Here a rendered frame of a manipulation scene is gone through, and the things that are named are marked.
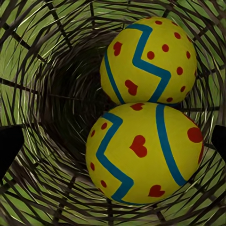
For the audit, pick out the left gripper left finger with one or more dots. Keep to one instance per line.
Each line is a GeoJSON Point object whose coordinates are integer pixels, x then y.
{"type": "Point", "coordinates": [11, 141]}

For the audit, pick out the wicker basket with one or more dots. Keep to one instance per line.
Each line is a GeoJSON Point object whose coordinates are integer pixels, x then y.
{"type": "Point", "coordinates": [43, 122]}

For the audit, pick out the easter egg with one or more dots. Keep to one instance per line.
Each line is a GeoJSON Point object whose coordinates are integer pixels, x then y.
{"type": "Point", "coordinates": [141, 152]}
{"type": "Point", "coordinates": [152, 60]}

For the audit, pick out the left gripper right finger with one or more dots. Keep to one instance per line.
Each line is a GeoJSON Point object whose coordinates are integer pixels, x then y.
{"type": "Point", "coordinates": [219, 140]}

